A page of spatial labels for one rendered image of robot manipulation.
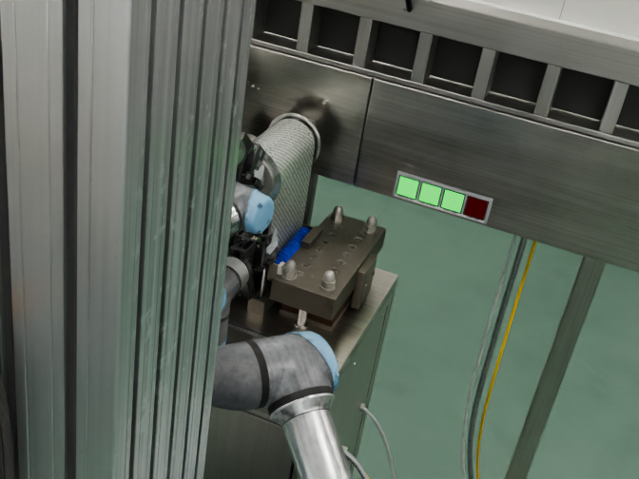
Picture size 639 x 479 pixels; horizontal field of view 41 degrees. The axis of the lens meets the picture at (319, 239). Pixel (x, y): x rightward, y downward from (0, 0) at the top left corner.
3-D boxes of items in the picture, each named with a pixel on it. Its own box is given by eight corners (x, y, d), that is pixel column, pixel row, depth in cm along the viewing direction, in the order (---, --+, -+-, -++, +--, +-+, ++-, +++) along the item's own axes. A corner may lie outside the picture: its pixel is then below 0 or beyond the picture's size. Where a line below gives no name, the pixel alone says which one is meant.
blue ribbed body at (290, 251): (266, 271, 208) (268, 258, 206) (300, 234, 226) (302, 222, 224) (280, 276, 207) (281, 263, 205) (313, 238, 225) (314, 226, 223)
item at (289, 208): (263, 267, 207) (272, 200, 197) (300, 227, 226) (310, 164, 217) (265, 268, 206) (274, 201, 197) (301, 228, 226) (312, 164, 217)
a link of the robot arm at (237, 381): (201, 431, 136) (123, 367, 180) (264, 416, 141) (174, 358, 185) (195, 359, 135) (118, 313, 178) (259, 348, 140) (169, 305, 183)
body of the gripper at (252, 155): (267, 153, 185) (254, 134, 174) (254, 190, 184) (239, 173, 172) (236, 143, 187) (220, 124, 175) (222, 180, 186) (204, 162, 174)
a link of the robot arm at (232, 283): (182, 316, 177) (184, 282, 173) (207, 292, 186) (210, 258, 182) (216, 329, 175) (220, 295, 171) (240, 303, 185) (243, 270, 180)
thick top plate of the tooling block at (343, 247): (269, 298, 204) (272, 277, 201) (328, 230, 238) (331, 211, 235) (331, 320, 201) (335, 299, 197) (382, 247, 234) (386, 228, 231)
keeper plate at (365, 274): (350, 307, 217) (358, 271, 212) (362, 288, 226) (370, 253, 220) (359, 310, 217) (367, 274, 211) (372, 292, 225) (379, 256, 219)
